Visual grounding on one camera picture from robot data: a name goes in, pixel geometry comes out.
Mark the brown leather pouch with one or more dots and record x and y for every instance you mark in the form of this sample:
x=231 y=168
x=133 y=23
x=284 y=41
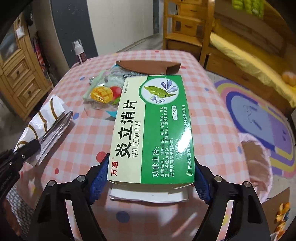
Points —
x=150 y=67

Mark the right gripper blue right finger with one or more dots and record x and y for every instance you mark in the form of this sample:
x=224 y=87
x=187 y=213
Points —
x=201 y=184

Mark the yellow bed sheet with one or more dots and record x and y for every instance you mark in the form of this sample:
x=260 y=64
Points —
x=255 y=67

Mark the white wardrobe with portholes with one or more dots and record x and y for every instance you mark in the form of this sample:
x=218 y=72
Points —
x=104 y=27

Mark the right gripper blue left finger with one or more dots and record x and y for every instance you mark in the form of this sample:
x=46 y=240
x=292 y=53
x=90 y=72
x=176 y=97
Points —
x=98 y=183

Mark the green medicine box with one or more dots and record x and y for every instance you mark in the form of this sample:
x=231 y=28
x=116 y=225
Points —
x=152 y=141

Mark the pink trash bag bin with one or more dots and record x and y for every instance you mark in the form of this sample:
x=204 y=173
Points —
x=259 y=165

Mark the wooden bunk bed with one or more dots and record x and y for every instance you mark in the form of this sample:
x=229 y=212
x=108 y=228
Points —
x=269 y=39

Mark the pink checkered tablecloth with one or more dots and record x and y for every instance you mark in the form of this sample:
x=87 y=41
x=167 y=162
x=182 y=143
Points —
x=58 y=189

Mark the cardboard box on floor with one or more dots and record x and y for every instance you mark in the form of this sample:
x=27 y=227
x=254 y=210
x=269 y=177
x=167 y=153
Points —
x=277 y=211

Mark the wooden cabinet with drawers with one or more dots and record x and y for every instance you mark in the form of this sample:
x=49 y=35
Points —
x=23 y=83

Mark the white brown striped wrapper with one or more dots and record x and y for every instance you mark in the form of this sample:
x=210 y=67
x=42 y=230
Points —
x=47 y=126

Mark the wooden stair drawers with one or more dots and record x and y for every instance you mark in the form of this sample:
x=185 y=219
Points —
x=187 y=27

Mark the mango snack plastic bag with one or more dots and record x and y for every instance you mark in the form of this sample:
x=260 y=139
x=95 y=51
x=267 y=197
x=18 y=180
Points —
x=102 y=98

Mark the rainbow oval rug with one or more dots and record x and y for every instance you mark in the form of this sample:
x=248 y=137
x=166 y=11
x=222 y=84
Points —
x=252 y=114

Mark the spray bottle white cap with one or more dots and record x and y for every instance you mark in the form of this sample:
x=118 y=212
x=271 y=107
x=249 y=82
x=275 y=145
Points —
x=79 y=51

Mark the green puffer jacket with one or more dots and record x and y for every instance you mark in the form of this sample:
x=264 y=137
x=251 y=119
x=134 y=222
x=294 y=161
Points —
x=252 y=7

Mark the white leaflet paper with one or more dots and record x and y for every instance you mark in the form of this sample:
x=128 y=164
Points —
x=155 y=196

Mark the orange plush toy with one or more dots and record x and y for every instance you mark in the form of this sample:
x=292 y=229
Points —
x=289 y=78

